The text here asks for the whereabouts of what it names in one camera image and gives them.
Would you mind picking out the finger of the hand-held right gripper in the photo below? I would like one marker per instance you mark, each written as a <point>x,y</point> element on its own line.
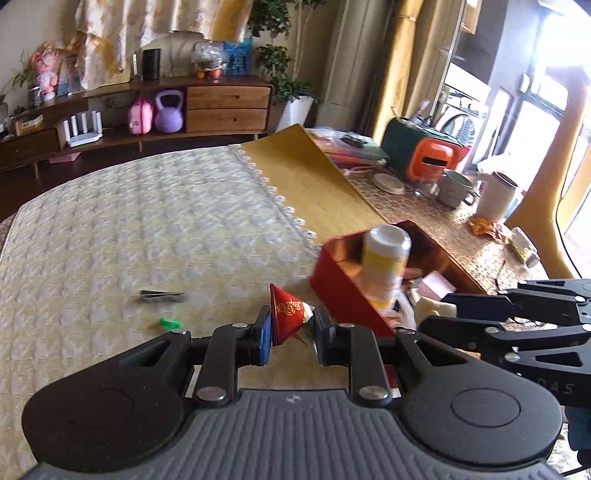
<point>485,339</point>
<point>508,304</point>

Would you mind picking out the red snack packet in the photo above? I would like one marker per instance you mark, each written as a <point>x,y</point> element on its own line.
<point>284,318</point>

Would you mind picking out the tall potted plant white pot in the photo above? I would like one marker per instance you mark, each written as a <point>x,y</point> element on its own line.
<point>298,113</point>

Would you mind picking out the orange snack wrapper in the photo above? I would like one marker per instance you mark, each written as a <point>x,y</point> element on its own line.
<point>485,226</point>

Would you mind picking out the cream quilted tablecloth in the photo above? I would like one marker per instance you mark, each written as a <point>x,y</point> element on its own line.
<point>138,221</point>

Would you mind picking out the wooden TV cabinet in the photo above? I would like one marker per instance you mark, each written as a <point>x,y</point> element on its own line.
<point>226,108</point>

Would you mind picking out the white tumbler cup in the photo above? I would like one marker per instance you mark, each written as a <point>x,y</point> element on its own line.
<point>496,198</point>

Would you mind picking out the white flat box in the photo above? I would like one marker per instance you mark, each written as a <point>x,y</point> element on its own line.
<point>28,124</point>

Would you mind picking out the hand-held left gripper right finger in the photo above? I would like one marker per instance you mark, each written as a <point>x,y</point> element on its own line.
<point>323,338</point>

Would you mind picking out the clear glass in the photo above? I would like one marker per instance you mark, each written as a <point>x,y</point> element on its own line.
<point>425,189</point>

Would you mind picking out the washing machine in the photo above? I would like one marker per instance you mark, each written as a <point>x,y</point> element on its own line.
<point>461,115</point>

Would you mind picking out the small green plastic piece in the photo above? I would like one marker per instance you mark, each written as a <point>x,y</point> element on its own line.
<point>168,323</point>

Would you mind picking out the blue gift bag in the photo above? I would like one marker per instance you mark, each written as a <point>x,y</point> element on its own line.
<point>238,57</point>

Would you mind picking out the red tin box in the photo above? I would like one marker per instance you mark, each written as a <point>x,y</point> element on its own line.
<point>337,286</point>

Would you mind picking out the white bottle yellow label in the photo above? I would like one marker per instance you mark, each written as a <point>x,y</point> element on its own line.
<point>383,263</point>

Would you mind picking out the beige round lid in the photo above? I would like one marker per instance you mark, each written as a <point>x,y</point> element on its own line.
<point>388,183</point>

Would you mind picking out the white sunglasses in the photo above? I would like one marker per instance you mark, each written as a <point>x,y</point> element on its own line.
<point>400,311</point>

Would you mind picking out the pink doll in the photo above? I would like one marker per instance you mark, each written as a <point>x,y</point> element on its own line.
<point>46,74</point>

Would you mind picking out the brown patterned table mat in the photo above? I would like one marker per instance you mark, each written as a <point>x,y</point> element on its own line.
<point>443,230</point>

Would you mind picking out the clear bag of fruit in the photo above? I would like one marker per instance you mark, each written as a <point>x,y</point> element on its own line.
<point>207,60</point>

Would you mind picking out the pink toy case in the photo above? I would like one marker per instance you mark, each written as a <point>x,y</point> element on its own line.
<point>140,117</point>

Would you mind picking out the yellow curtain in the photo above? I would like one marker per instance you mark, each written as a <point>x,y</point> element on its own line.
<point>411,69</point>

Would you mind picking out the purple kettlebell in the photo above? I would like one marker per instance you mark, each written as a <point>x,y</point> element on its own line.
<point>168,115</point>

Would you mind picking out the pink block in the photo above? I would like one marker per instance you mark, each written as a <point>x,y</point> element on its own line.
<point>436,284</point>

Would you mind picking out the grey green mug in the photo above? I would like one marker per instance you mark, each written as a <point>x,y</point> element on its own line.
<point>452,189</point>

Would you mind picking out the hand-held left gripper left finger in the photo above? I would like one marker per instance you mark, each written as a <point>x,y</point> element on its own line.
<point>264,337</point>

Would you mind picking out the small potted plant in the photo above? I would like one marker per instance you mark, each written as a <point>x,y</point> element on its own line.
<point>32,94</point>

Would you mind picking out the white router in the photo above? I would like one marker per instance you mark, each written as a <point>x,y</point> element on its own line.
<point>83,134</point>

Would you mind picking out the pile of plastic folders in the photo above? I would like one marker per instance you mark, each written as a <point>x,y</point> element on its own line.
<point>351,147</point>

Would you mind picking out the black speaker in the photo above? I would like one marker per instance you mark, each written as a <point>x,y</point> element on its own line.
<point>151,64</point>

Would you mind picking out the floral hanging cloth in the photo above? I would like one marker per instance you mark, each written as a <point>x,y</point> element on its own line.
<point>138,32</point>

